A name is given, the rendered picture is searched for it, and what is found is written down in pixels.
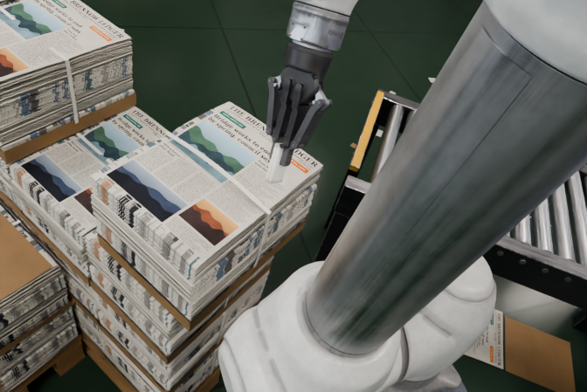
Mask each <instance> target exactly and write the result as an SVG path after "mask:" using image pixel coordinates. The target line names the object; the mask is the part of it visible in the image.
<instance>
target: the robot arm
mask: <svg viewBox="0 0 587 392"><path fill-rule="evenodd" d="M294 1H296V2H294V3H293V7H292V12H291V16H290V19H289V23H288V27H287V32H286V34H287V36H288V37H289V38H292V39H293V41H290V42H289V43H288V44H287V49H286V53H285V57H284V60H283V62H284V64H285V68H284V69H283V70H282V72H281V74H280V76H278V77H275V78H274V77H269V78H268V86H269V101H268V110H267V121H266V134H267V135H270V136H271V137H272V140H273V145H272V148H271V153H270V155H269V159H271V161H270V164H269V168H268V171H267V174H266V181H267V182H269V183H276V182H282V181H283V177H284V174H285V171H286V168H287V166H289V165H290V163H291V160H292V157H293V153H294V150H295V149H301V148H305V147H306V145H307V144H308V142H309V140H310V138H311V136H312V134H313V133H314V131H315V129H316V127H317V125H318V123H319V122H320V120H321V117H322V115H323V114H324V113H325V112H326V111H327V110H328V109H329V108H330V107H331V106H332V100H328V99H327V98H326V96H325V94H324V93H323V89H324V79H325V77H326V76H327V75H328V71H329V68H330V66H331V62H332V59H333V54H332V53H331V50H332V51H339V50H340V48H341V45H342V40H343V37H344V34H345V31H346V28H347V25H348V24H349V17H350V15H351V12H352V10H353V9H354V7H355V5H356V3H357V1H358V0H294ZM298 2H299V3H298ZM307 4H308V5H307ZM310 5H311V6H310ZM313 6H314V7H313ZM316 7H317V8H316ZM319 8H320V9H319ZM331 11H332V12H331ZM336 13H338V14H336ZM340 14H341V15H340ZM343 15H344V16H343ZM345 16H346V17H345ZM314 99H315V100H314ZM312 101H313V105H312V106H311V104H312ZM307 111H308V112H307ZM586 163H587V0H483V2H482V4H481V5H480V7H479V9H478V10H477V11H476V13H475V15H474V16H473V19H472V20H471V22H470V24H469V25H468V26H467V28H466V30H465V31H464V33H463V35H462V36H461V38H460V40H459V42H458V43H457V44H456V46H455V48H454V49H453V51H452V53H451V55H450V56H449V58H448V60H447V61H446V62H445V64H444V66H443V68H442V69H441V71H440V72H439V75H438V76H437V78H436V79H435V80H434V82H433V84H432V86H431V88H430V89H429V91H428V92H427V94H426V95H425V97H424V99H423V100H422V102H421V104H420V105H419V107H418V109H417V111H416V112H415V113H414V115H413V116H412V118H411V120H410V122H409V124H408V125H407V127H406V129H405V130H404V132H403V133H402V135H401V136H400V138H399V140H398V141H397V144H396V145H395V147H394V148H393V149H392V151H391V153H390V155H389V156H388V158H387V160H386V161H385V163H384V165H383V166H382V168H381V169H380V171H379V173H378V174H377V176H376V178H375V180H374V181H373V183H372V184H371V185H370V187H369V189H368V191H367V193H366V194H365V196H364V197H363V199H362V201H361V202H360V204H359V205H358V207H357V209H356V211H355V213H354V214H353V216H352V217H351V218H350V220H349V222H348V224H347V225H346V227H345V229H344V230H343V232H342V234H341V235H340V237H339V238H338V240H337V241H336V243H335V245H334V247H333V249H332V250H331V252H330V253H329V254H328V257H327V258H326V260H325V261H319V262H314V263H311V264H309V265H305V266H303V267H301V268H300V269H299V270H297V271H296V272H294V273H293V274H292V275H291V276H290V277H289V278H288V279H287V280H286V281H285V282H284V283H283V284H282V285H280V286H279V287H278V288H277V289H276V290H275V291H273V292H272V293H271V294H270V295H268V296H267V297H266V298H264V299H263V300H261V301H260V302H259V304H258V305H257V306H255V307H252V308H250V309H248V310H246V311H245V312H243V313H242V314H241V315H240V316H239V317H238V318H237V320H236V321H235V322H234V323H233V324H232V325H231V327H230V328H229V329H228V331H227V332H226V333H225V335H224V338H223V342H222V344H221V345H220V347H219V350H218V361H219V366H220V369H221V373H222V376H223V379H224V385H225V387H226V391H227V392H435V391H439V390H447V391H454V390H455V389H457V388H458V387H459V386H460V384H461V379H460V376H459V373H458V372H457V371H456V370H455V368H454V367H453V366H452V364H453V363H454V362H455V361H456V360H458V358H459V357H461V356H462V355H463V354H464V353H465V352H466V351H467V350H468V349H469V348H470V347H471V346H472V345H473V344H474V343H475V342H476V341H477V340H478V339H479V338H480V337H481V335H482V334H483V333H484V332H485V331H486V330H487V327H488V325H489V323H490V321H491V319H492V317H493V314H494V307H495V301H496V284H495V281H494V279H493V275H492V272H491V269H490V267H489V265H488V263H487V261H486V260H485V259H484V258H483V255H484V254H485V253H486V252H487V251H489V250H490V249H491V248H492V247H493V246H494V245H495V244H496V243H498V242H499V241H500V240H501V239H502V238H503V237H504V236H506V235H507V234H508V233H509V232H510V231H511V230H512V229H513V228H514V227H515V226H516V225H517V224H518V223H519V222H521V221H522V220H523V219H524V218H525V217H526V216H527V215H529V214H530V213H531V212H532V211H533V210H534V209H535V208H537V207H538V206H539V205H540V204H541V203H542V202H543V201H544V200H546V199H547V198H548V197H549V196H550V195H551V194H552V193H554V192H555V191H556V190H557V189H558V188H559V187H560V186H562V185H563V184H564V183H565V182H566V181H567V180H568V179H570V178H571V177H572V176H573V175H574V174H575V173H576V172H577V171H578V170H579V169H580V168H581V167H582V166H583V165H585V164H586Z"/></svg>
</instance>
